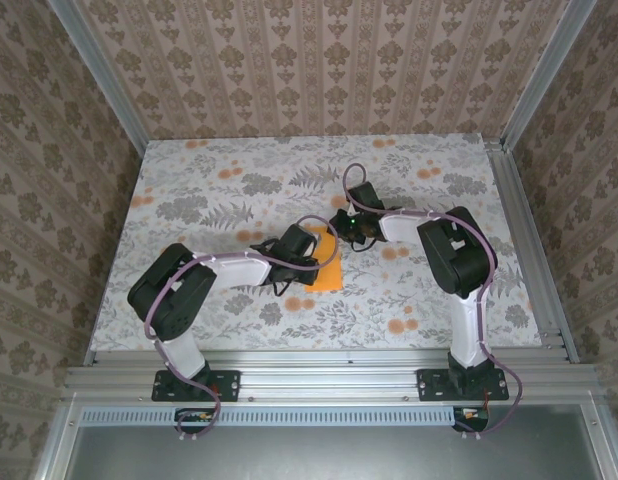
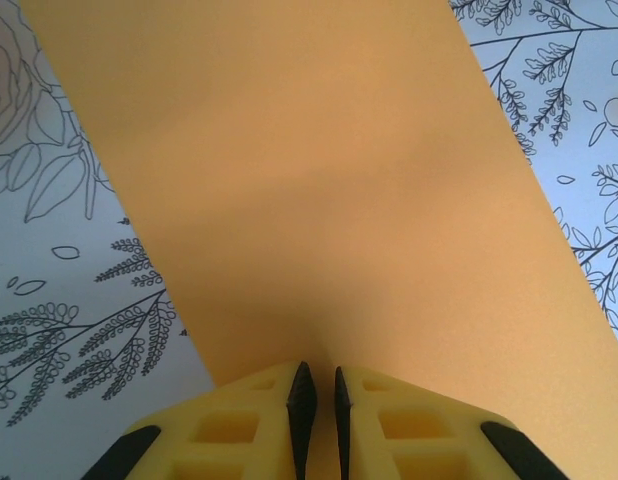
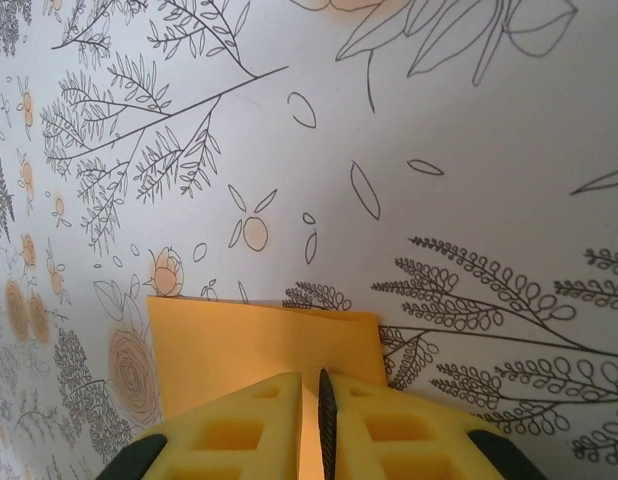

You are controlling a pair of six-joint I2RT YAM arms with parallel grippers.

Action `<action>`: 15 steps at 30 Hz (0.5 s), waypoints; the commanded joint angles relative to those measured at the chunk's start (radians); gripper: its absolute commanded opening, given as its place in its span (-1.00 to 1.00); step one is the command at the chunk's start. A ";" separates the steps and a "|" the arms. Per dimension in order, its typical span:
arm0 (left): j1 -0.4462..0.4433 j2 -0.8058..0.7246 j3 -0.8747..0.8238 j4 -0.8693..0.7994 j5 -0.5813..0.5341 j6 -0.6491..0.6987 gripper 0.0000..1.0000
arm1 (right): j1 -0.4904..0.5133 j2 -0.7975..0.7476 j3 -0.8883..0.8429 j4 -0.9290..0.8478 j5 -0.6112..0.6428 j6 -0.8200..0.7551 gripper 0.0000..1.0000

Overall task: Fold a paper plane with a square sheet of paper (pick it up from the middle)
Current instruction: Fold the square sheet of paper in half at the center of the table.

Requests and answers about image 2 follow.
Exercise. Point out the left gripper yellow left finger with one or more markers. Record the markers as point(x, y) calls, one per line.
point(229, 430)

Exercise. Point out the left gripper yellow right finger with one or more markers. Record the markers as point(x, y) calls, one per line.
point(419, 430)

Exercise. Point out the floral patterned table cover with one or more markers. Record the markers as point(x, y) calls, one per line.
point(64, 300)

